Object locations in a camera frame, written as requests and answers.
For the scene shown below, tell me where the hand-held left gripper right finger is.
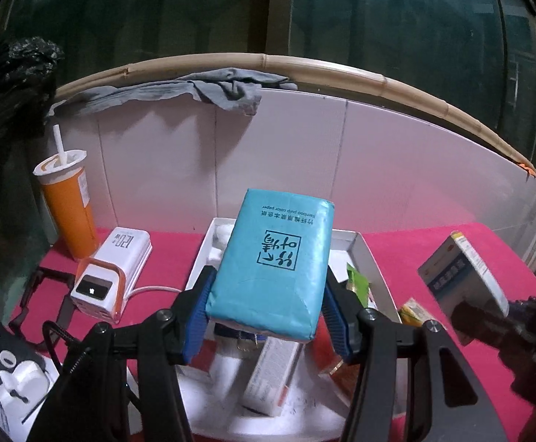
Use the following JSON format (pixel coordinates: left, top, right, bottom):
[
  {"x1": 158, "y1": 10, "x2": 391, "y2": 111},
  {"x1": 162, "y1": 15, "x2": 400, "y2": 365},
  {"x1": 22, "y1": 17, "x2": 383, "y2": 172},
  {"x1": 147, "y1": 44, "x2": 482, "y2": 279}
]
[{"x1": 324, "y1": 268, "x2": 508, "y2": 442}]

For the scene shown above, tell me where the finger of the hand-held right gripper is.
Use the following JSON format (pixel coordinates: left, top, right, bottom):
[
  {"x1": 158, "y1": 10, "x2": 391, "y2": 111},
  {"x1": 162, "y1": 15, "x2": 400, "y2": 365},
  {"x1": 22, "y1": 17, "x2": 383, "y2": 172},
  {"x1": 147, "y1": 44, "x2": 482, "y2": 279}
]
[{"x1": 449, "y1": 300, "x2": 519, "y2": 348}]

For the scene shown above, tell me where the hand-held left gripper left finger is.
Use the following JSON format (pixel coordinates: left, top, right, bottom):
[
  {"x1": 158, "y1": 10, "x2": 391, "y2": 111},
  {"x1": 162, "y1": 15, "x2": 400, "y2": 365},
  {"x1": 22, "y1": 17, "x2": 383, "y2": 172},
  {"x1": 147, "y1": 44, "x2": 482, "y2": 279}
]
[{"x1": 26, "y1": 264, "x2": 218, "y2": 442}]

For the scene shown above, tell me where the small green box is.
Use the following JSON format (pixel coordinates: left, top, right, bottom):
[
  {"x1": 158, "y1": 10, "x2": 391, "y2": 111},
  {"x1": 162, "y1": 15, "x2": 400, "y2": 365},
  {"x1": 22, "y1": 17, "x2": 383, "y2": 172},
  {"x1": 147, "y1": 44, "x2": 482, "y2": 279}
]
[{"x1": 342, "y1": 262, "x2": 371, "y2": 307}]

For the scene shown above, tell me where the white storage box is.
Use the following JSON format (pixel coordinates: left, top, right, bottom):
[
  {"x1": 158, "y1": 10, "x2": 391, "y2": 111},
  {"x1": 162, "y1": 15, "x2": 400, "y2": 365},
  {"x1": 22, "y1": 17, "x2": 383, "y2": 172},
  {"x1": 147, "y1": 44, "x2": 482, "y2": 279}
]
[{"x1": 176, "y1": 216, "x2": 409, "y2": 438}]

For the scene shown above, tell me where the long white red medicine box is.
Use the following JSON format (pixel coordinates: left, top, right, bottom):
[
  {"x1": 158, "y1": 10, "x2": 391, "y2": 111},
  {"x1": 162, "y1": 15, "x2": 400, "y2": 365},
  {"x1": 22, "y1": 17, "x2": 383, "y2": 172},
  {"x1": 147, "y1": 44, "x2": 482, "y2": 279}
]
[{"x1": 241, "y1": 335, "x2": 303, "y2": 417}]

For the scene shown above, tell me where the blue tissue pack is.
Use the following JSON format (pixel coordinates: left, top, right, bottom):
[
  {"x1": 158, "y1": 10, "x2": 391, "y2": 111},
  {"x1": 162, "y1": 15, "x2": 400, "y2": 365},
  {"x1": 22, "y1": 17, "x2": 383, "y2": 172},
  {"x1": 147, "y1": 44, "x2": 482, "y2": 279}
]
[{"x1": 206, "y1": 188, "x2": 335, "y2": 344}]

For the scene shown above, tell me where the small yellow box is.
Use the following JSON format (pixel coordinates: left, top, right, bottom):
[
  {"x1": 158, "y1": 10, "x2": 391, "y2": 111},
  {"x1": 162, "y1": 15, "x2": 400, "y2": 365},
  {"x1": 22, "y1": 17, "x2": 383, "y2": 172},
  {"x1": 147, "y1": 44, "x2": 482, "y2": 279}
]
[{"x1": 397, "y1": 298, "x2": 439, "y2": 332}]

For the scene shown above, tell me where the white orange power bank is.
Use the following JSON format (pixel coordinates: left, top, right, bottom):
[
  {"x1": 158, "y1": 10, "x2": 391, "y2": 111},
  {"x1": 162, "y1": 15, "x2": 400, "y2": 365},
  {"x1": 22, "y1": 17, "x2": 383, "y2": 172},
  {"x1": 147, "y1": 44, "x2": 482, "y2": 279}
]
[{"x1": 70, "y1": 227, "x2": 154, "y2": 324}]

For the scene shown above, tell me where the black folding stand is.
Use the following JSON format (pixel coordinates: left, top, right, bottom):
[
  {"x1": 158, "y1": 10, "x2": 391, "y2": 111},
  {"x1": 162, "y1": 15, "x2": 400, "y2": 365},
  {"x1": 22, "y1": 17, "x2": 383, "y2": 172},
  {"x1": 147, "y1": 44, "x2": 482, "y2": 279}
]
[{"x1": 9, "y1": 267, "x2": 78, "y2": 355}]

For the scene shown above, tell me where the white partition board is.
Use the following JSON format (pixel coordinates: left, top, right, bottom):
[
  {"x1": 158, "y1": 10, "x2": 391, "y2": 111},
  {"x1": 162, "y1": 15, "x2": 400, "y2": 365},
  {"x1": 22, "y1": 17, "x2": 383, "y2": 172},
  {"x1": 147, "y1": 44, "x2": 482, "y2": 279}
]
[{"x1": 47, "y1": 85, "x2": 536, "y2": 268}]

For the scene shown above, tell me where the orange drink cup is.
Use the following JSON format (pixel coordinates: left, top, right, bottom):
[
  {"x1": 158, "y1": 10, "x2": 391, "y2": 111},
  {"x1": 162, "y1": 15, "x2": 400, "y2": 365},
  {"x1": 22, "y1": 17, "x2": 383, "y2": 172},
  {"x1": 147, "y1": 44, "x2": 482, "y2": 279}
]
[{"x1": 32, "y1": 148, "x2": 98, "y2": 261}]

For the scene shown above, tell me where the white drinking straw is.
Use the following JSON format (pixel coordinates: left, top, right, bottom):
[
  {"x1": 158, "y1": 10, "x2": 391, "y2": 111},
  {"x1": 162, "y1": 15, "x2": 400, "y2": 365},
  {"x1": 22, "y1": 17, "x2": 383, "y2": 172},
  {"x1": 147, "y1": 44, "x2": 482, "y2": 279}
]
[{"x1": 52, "y1": 124, "x2": 66, "y2": 159}]

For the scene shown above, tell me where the grey cloth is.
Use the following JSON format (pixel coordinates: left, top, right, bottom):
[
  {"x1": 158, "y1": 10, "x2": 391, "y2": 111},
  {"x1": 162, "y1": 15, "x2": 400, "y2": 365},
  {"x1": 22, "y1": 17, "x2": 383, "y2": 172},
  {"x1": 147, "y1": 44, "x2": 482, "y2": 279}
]
[{"x1": 49, "y1": 68, "x2": 299, "y2": 117}]

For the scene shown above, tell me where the bamboo pole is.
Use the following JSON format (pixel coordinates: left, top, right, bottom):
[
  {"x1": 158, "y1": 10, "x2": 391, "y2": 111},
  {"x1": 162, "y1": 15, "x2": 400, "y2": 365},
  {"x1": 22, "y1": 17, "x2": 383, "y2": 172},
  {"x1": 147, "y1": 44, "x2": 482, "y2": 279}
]
[{"x1": 52, "y1": 53, "x2": 536, "y2": 182}]

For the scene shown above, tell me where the black plastic bag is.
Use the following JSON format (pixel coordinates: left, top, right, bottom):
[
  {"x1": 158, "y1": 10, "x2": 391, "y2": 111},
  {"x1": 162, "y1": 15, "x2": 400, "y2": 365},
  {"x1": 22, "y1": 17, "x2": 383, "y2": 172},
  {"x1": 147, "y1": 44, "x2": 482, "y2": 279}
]
[{"x1": 0, "y1": 37, "x2": 66, "y2": 259}]

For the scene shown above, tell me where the white charging cable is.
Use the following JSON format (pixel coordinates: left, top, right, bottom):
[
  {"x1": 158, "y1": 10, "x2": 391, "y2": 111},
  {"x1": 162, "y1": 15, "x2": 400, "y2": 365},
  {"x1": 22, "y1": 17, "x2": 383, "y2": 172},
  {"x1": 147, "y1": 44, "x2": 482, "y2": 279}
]
[{"x1": 125, "y1": 285, "x2": 186, "y2": 300}]

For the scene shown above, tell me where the black cable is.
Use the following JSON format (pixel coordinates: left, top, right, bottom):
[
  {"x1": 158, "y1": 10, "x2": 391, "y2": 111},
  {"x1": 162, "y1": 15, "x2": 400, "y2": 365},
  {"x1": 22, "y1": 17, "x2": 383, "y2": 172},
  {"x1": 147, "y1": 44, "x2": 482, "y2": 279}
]
[{"x1": 42, "y1": 320, "x2": 94, "y2": 378}]

